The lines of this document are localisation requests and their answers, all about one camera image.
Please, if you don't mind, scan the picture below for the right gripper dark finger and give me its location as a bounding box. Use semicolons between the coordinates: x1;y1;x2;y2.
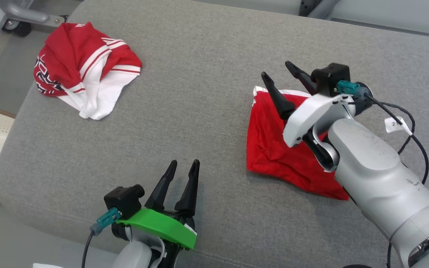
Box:
285;61;318;96
261;72;296;121

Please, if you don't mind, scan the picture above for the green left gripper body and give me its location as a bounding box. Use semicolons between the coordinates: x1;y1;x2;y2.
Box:
116;208;197;250

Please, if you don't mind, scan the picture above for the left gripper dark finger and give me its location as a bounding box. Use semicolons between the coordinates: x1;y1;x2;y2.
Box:
174;159;201;217
144;160;178;211

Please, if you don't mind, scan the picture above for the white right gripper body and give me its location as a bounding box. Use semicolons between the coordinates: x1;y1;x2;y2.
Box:
282;94;357;149

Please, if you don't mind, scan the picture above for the plain red garment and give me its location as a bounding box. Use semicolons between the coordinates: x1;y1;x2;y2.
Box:
247;86;350;201

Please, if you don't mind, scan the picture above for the red white basketball jersey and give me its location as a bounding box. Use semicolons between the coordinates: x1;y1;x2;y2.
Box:
33;22;143;121

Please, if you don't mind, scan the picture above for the grey metal leg with caster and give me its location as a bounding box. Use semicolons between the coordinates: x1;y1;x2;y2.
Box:
0;0;69;38

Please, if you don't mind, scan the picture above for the right black cable teal plug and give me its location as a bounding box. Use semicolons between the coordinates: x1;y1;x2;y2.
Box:
335;80;429;268

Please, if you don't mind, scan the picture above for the black cable teal plug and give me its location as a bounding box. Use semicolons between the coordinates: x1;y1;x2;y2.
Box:
82;207;122;268
335;80;429;268

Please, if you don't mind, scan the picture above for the left black cable teal plug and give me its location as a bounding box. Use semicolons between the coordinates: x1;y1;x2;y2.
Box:
82;207;122;268

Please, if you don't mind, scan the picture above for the grey frame leg black bracket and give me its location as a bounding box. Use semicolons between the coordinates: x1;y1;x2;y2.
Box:
298;0;342;18

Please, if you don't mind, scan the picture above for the white paper cable tag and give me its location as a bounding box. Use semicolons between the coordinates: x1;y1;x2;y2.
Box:
384;116;413;137

